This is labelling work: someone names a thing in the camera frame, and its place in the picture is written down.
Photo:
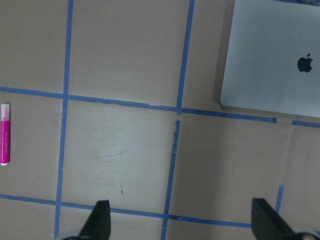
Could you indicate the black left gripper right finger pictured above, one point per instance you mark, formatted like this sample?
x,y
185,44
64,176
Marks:
x,y
266,224

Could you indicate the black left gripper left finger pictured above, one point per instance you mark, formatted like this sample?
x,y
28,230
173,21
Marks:
x,y
98,224

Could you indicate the pink highlighter pen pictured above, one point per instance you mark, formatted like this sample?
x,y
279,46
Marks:
x,y
5,134

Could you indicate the silver laptop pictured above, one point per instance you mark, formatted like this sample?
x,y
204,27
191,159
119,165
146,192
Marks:
x,y
273,58

